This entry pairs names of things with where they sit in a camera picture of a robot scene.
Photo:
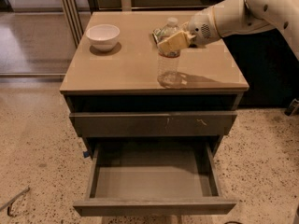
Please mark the white ceramic bowl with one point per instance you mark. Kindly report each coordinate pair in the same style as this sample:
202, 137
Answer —
103, 37

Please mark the dark object on floor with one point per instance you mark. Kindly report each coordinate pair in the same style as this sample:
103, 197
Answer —
292, 108

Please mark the grey drawer cabinet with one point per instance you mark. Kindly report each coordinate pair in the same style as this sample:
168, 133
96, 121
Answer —
125, 79

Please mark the metal bar on floor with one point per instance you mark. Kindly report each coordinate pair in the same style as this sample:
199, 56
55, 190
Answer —
8, 205

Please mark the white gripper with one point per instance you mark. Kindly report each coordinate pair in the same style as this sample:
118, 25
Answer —
201, 28

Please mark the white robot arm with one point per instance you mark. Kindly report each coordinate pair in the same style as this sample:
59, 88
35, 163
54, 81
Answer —
238, 17

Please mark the green snack bag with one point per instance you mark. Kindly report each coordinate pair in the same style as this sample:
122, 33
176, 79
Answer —
157, 33

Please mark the clear plastic water bottle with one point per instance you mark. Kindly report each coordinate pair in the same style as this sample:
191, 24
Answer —
168, 62

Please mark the blue tape piece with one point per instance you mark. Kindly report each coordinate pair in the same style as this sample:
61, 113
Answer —
86, 154

